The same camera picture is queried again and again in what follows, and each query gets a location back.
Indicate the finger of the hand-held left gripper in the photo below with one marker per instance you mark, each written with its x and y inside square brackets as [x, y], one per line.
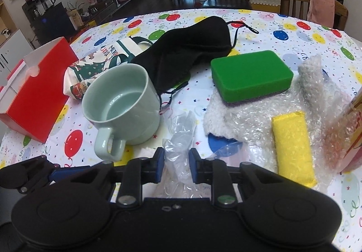
[68, 174]

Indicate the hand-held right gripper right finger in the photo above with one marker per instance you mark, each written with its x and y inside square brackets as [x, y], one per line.
[193, 166]

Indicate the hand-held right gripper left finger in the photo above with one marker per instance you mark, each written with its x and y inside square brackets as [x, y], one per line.
[159, 165]

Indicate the clear plastic bag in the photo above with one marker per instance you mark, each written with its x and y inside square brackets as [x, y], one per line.
[181, 139]

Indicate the red cardboard box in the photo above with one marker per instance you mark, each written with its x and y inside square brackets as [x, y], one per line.
[39, 99]

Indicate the yellow sponge cloth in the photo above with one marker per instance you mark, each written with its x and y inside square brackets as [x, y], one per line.
[294, 147]

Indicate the christmas print cloth bag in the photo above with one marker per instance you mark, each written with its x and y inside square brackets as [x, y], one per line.
[93, 68]

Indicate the black face mask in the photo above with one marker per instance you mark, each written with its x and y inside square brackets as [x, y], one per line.
[186, 48]

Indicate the clear bubble wrap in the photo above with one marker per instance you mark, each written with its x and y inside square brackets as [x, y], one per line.
[325, 139]

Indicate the light green ceramic mug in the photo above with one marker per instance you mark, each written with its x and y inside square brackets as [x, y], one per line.
[121, 105]

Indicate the green sponge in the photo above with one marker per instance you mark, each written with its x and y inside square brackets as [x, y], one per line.
[251, 71]

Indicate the white cabinet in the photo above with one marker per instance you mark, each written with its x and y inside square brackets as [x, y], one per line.
[14, 48]

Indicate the black cabinet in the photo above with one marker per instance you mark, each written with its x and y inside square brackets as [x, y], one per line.
[53, 25]

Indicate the brown paper bag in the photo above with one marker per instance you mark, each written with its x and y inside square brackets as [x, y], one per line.
[75, 17]

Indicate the low dark tv cabinet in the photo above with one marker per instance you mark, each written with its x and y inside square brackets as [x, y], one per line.
[113, 6]

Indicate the coffee machine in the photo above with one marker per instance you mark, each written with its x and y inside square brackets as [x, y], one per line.
[39, 3]

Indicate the wooden chair with pink cloth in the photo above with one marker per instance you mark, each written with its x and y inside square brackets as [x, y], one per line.
[294, 3]

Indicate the pink cloth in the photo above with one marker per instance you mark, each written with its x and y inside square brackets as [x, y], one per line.
[321, 8]

